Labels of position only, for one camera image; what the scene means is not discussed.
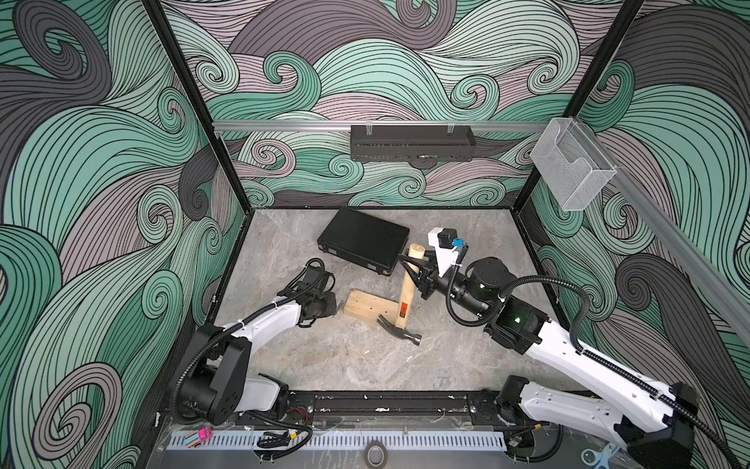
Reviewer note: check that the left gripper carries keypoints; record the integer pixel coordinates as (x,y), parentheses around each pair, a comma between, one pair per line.
(329,305)

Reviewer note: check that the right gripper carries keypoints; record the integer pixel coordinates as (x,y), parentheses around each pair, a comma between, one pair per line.
(428,281)

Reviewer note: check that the wooden handle claw hammer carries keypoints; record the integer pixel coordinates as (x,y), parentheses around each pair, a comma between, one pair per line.
(399,328)

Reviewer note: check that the wooden block with nails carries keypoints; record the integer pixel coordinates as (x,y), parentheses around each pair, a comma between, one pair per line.
(368,307)

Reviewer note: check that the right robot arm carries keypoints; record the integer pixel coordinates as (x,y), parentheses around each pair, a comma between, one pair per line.
(654,422)

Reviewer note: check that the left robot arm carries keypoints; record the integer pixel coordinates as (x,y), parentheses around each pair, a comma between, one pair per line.
(211,382)

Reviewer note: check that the black hard case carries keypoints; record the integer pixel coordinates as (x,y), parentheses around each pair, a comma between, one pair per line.
(364,240)

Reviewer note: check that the tape roll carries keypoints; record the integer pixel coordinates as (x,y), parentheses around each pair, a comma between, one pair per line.
(375,456)

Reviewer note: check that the pink small clip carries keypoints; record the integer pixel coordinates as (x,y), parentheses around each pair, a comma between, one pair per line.
(205,435)

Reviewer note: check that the blue scissors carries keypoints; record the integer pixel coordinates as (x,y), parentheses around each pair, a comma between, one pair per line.
(599,459)

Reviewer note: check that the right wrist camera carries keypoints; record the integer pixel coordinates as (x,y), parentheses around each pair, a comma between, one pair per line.
(449,248)

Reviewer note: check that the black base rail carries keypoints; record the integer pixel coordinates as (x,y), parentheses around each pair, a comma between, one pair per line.
(326,409)

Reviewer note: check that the white slotted cable duct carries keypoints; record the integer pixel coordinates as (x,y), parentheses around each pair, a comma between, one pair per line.
(411,440)

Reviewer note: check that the black wall shelf tray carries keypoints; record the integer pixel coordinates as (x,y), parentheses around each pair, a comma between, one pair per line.
(417,144)

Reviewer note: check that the clear plastic wall bin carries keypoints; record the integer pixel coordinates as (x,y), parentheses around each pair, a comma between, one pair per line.
(573,163)

